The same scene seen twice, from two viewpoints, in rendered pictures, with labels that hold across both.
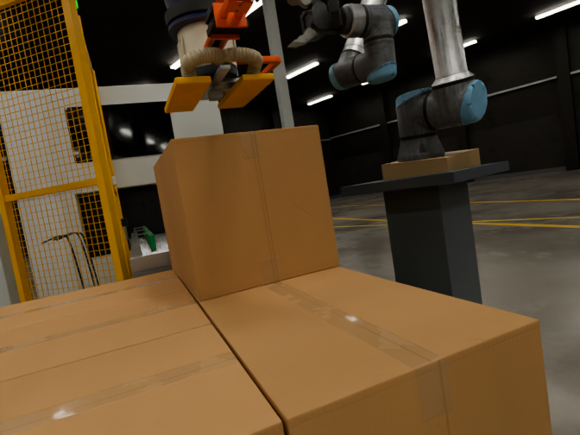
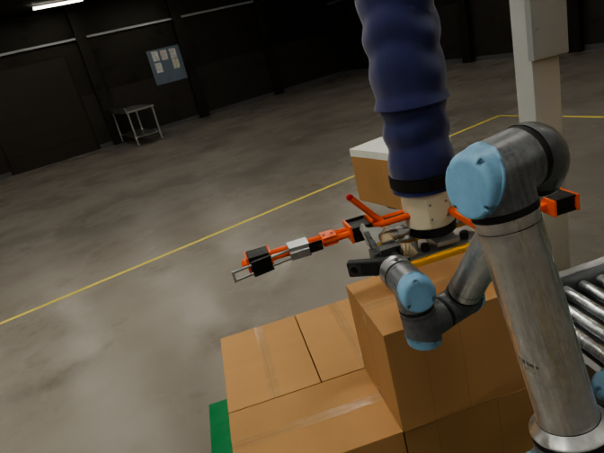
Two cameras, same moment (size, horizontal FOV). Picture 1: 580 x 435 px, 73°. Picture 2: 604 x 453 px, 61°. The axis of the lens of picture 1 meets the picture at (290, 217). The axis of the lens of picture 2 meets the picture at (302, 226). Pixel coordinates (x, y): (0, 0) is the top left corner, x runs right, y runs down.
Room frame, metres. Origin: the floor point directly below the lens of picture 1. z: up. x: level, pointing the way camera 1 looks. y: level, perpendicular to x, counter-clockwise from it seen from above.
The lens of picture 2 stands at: (1.29, -1.51, 1.89)
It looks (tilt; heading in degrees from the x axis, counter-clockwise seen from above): 20 degrees down; 104
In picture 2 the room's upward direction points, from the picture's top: 14 degrees counter-clockwise
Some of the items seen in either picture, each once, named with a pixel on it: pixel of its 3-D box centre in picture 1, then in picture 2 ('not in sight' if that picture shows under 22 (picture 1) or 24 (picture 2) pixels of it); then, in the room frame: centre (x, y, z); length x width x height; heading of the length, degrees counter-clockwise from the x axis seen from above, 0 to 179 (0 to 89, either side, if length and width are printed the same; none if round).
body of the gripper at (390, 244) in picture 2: (324, 22); (388, 260); (1.17, -0.19, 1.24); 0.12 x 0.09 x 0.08; 112
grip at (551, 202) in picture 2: not in sight; (557, 201); (1.68, 0.05, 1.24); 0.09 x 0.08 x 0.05; 112
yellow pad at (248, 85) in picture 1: (242, 88); (445, 244); (1.34, 0.09, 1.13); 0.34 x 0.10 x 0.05; 22
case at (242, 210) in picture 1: (233, 209); (447, 328); (1.30, 0.18, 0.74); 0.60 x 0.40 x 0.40; 23
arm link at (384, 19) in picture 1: (375, 22); (410, 287); (1.23, -0.35, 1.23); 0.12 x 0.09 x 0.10; 112
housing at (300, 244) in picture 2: not in sight; (298, 248); (0.87, 0.00, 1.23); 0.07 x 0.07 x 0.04; 22
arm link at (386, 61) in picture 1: (377, 61); (423, 322); (1.24, -0.34, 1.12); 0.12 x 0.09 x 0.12; 38
